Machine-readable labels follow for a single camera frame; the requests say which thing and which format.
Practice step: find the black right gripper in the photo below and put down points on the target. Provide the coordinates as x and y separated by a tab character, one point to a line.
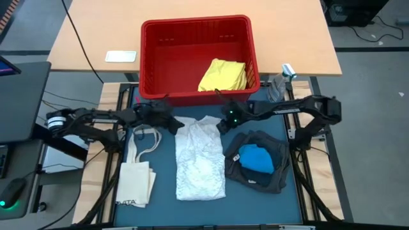
238	113

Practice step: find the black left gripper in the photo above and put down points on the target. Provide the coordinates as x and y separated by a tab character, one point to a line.
153	113

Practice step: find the white textured garment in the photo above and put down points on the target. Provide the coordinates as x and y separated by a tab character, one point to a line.
199	159

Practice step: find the bright blue garment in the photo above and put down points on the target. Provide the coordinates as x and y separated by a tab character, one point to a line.
255	158

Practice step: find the dark grey garment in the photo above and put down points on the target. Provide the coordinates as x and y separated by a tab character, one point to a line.
231	172

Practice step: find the yellow garment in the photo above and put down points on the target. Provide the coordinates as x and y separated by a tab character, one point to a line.
223	76

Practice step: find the navy blue garment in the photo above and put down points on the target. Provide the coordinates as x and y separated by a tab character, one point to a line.
259	179

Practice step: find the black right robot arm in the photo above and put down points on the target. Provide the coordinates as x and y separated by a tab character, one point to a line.
287	108

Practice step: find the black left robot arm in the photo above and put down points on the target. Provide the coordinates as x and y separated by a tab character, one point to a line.
96	116

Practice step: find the red plastic laundry bin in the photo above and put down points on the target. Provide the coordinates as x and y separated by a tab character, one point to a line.
179	64

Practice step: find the clear plastic spray bottle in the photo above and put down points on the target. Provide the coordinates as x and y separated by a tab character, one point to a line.
278	86

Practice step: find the cream canvas tote bag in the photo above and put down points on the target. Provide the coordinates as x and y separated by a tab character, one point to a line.
134	182

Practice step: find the white flat rectangular device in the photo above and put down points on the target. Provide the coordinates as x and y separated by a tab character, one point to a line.
120	56

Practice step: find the plywood table side board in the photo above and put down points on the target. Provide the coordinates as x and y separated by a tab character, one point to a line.
326	185
91	191

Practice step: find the light wooden desk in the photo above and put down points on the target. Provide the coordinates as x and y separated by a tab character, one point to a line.
287	38

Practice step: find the dark grey laptop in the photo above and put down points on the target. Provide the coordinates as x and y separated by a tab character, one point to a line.
22	102

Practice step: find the black computer case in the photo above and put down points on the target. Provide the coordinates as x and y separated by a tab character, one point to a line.
351	12

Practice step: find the black computer mouse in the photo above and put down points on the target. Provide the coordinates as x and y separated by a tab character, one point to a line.
12	191

